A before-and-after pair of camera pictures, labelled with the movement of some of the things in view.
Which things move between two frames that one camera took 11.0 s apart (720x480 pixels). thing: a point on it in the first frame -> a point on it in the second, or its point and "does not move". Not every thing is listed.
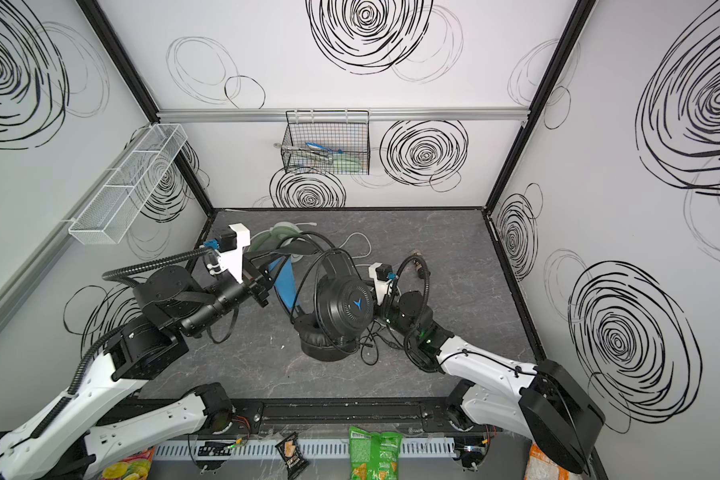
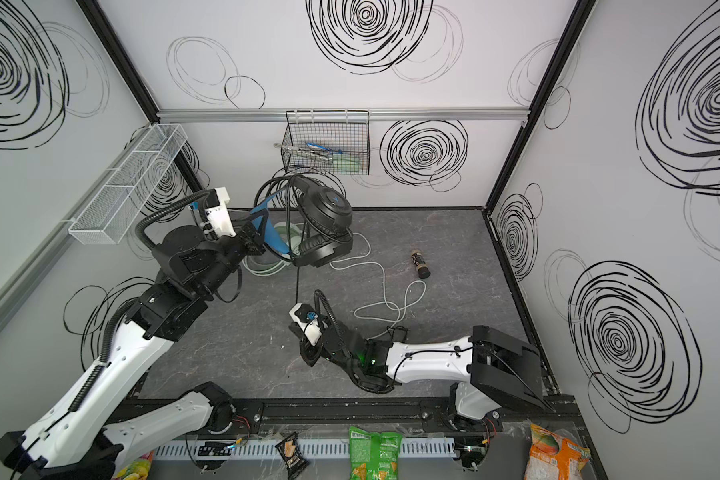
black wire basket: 327,142 does not move
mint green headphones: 276,236 does not move
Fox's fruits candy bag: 136,467 does not move
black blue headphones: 328,299 -> 309,221
